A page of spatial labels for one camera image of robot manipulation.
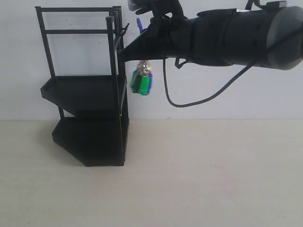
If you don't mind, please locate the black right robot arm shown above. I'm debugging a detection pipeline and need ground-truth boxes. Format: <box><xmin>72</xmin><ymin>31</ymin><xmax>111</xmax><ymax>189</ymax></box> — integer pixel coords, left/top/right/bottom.
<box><xmin>120</xmin><ymin>6</ymin><xmax>303</xmax><ymax>70</ymax></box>

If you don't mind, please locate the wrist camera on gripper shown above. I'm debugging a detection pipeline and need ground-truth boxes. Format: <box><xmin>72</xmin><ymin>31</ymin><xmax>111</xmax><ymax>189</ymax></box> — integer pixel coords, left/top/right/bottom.
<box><xmin>127</xmin><ymin>0</ymin><xmax>184</xmax><ymax>16</ymax></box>

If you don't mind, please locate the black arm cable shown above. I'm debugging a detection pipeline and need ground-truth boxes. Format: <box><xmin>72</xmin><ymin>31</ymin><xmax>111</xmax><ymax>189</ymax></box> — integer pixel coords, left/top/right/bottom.
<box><xmin>163</xmin><ymin>35</ymin><xmax>303</xmax><ymax>108</ymax></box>

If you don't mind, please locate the colourful key tag bunch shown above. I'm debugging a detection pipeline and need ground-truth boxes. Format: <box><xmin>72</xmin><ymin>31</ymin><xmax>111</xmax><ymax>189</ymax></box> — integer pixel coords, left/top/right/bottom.
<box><xmin>131</xmin><ymin>17</ymin><xmax>154</xmax><ymax>96</ymax></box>

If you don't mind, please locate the black two-tier metal rack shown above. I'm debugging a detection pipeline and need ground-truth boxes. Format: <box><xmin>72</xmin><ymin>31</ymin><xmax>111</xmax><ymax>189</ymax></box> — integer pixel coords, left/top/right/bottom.
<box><xmin>36</xmin><ymin>6</ymin><xmax>129</xmax><ymax>166</ymax></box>

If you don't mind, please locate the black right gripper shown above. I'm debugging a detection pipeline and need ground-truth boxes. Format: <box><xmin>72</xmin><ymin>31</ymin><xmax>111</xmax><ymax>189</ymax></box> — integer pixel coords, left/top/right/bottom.
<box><xmin>119</xmin><ymin>10</ymin><xmax>189</xmax><ymax>62</ymax></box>

